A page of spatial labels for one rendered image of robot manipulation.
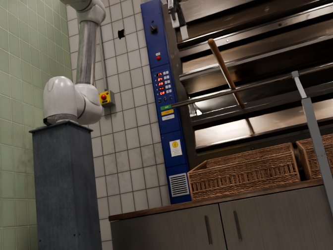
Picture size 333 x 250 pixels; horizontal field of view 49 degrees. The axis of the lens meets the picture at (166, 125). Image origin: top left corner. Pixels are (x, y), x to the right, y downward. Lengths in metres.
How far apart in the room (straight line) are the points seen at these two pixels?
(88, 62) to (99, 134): 0.84
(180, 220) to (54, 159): 0.69
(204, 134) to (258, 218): 0.86
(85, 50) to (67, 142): 0.62
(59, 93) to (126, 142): 0.96
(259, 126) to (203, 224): 0.84
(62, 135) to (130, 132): 1.02
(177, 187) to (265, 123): 0.71
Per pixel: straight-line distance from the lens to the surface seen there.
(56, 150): 1.73
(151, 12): 2.90
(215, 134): 2.46
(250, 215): 1.84
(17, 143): 2.32
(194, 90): 2.59
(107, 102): 2.73
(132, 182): 2.61
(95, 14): 2.19
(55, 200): 1.70
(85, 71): 2.07
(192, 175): 1.95
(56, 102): 1.82
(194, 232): 1.89
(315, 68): 2.13
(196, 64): 2.64
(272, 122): 2.43
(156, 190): 2.54
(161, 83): 2.64
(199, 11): 2.81
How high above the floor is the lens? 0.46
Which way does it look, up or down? 16 degrees up
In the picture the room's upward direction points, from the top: 9 degrees counter-clockwise
